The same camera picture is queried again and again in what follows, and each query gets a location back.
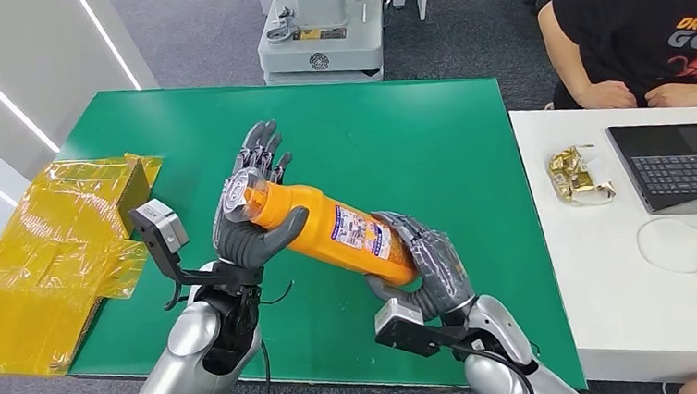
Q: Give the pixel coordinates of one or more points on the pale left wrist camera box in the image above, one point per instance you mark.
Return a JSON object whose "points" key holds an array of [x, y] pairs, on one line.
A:
{"points": [[163, 224]]}

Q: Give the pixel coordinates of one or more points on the grey column lift machine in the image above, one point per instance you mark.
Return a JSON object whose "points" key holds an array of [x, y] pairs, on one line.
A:
{"points": [[325, 43]]}

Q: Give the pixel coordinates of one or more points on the yellow taped cardboard box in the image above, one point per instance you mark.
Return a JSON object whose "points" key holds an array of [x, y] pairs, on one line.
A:
{"points": [[46, 266]]}

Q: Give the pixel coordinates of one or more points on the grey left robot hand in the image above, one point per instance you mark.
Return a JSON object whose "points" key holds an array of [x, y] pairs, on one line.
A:
{"points": [[247, 242]]}

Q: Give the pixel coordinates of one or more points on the person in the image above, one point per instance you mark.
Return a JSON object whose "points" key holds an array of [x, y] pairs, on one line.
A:
{"points": [[649, 21]]}

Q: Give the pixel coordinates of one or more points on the person's right hand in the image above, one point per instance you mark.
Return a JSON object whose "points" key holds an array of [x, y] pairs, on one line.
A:
{"points": [[608, 95]]}

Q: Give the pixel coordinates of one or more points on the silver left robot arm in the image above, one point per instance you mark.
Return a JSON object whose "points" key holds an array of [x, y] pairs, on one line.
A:
{"points": [[188, 366]]}

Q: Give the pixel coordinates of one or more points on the gold foil snack wrappers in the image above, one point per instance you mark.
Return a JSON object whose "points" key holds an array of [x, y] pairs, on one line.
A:
{"points": [[577, 176]]}

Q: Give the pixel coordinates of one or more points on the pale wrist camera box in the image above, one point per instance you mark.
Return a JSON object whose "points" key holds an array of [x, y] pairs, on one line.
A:
{"points": [[397, 316], [163, 224]]}

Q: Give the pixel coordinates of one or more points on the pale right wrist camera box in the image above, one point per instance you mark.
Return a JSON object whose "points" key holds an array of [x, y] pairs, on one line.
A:
{"points": [[397, 316]]}

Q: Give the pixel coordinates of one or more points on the white light strip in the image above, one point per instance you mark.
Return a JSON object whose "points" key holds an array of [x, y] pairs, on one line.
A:
{"points": [[4, 97], [107, 40]]}

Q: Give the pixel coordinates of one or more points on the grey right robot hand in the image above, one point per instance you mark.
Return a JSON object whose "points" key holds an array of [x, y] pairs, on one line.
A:
{"points": [[443, 275]]}

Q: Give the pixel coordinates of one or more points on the person's left hand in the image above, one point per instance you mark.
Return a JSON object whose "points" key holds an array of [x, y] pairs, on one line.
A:
{"points": [[676, 96]]}

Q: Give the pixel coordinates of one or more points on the orange bottle with clear cap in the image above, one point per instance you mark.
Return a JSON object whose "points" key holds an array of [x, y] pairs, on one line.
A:
{"points": [[332, 227]]}

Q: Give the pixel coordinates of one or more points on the dark grey laptop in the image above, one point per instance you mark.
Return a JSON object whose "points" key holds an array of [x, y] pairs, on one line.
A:
{"points": [[681, 166]]}

